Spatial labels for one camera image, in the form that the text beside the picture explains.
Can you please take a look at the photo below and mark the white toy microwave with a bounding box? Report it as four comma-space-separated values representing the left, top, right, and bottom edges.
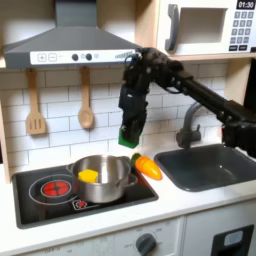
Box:
156, 0, 256, 57

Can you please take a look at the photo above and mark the orange toy carrot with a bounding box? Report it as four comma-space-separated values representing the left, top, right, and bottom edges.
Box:
130, 152, 164, 182

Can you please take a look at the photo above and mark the wooden spoon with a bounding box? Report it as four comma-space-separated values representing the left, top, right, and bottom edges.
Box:
77, 66, 96, 130

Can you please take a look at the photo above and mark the wooden slotted spatula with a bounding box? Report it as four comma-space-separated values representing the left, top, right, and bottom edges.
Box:
24, 68, 48, 136

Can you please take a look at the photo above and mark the steel pot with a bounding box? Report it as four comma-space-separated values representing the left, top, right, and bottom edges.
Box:
66, 154, 139, 205

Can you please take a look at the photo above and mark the grey stove knob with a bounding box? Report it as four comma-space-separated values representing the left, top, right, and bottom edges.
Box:
135, 232, 158, 256

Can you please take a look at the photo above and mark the light wooden shelf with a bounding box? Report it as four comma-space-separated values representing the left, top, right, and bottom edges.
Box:
168, 52, 256, 63

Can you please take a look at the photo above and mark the black toy stove top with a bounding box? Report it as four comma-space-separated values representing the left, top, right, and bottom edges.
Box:
11, 156, 160, 230

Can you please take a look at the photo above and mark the black oven door handle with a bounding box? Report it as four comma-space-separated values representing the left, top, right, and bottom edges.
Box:
210, 224, 255, 256

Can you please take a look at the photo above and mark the grey extractor hood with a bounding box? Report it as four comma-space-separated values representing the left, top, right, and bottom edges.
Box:
2, 0, 143, 70

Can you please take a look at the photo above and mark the yellow toy block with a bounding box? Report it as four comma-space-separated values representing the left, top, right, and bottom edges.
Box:
77, 168, 100, 184

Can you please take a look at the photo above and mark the dark grey tap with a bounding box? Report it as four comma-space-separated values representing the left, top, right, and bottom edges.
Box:
175, 101, 212, 150

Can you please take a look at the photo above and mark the green toy block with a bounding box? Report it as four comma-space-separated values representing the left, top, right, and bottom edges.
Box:
118, 127, 143, 150

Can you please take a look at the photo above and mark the dark grey sink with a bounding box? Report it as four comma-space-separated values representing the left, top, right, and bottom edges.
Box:
153, 143, 256, 193

